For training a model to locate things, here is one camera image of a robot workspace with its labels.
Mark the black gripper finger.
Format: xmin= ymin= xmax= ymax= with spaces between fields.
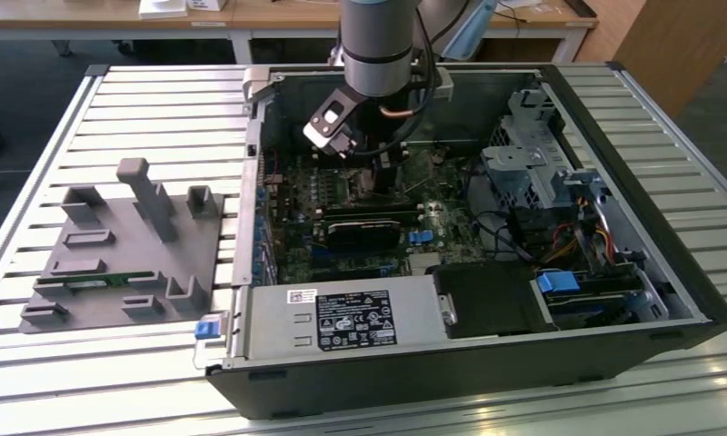
xmin=386 ymin=154 xmax=403 ymax=195
xmin=372 ymin=154 xmax=388 ymax=195

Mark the metal locking lever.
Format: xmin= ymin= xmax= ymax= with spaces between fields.
xmin=403 ymin=168 xmax=447 ymax=195

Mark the CPU socket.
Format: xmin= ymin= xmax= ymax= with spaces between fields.
xmin=342 ymin=167 xmax=404 ymax=204

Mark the RAM slot bank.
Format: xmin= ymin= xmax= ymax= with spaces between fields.
xmin=322 ymin=203 xmax=418 ymax=223

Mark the black plastic drive cover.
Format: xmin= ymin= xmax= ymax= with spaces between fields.
xmin=427 ymin=262 xmax=562 ymax=341

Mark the green motherboard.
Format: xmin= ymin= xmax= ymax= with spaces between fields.
xmin=251 ymin=144 xmax=492 ymax=286

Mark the black graphics card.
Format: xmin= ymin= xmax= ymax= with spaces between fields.
xmin=324 ymin=217 xmax=403 ymax=252

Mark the silver disk cage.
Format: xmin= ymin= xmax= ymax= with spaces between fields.
xmin=479 ymin=88 xmax=602 ymax=213

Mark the silver chipset heatsink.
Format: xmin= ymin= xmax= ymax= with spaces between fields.
xmin=407 ymin=252 xmax=444 ymax=274

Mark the pale blue teach pendant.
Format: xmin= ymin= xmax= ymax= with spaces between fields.
xmin=442 ymin=0 xmax=499 ymax=60

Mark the blue disk carrier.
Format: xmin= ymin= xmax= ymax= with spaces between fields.
xmin=535 ymin=270 xmax=582 ymax=297

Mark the silver power supply unit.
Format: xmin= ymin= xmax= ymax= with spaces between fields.
xmin=232 ymin=275 xmax=459 ymax=362

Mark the plain white box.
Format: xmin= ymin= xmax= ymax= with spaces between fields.
xmin=137 ymin=0 xmax=191 ymax=21

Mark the blue case latch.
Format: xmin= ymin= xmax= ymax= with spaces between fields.
xmin=192 ymin=319 xmax=224 ymax=342

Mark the grey parts rack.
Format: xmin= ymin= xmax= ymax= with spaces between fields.
xmin=19 ymin=156 xmax=229 ymax=336

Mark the black PC case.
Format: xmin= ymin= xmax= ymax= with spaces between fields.
xmin=203 ymin=61 xmax=727 ymax=421

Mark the green RAM stick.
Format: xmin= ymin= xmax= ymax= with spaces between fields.
xmin=64 ymin=271 xmax=160 ymax=289

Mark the wooden cabinet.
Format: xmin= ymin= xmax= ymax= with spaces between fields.
xmin=573 ymin=0 xmax=727 ymax=120

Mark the wooden desk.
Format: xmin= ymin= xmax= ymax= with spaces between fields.
xmin=0 ymin=0 xmax=601 ymax=65

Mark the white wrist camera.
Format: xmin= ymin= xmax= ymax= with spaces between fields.
xmin=300 ymin=87 xmax=366 ymax=159

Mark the grey case corner handle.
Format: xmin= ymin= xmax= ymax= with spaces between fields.
xmin=240 ymin=64 xmax=280 ymax=104

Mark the coloured power wire bundle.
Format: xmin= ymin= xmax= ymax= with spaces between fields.
xmin=545 ymin=221 xmax=621 ymax=267

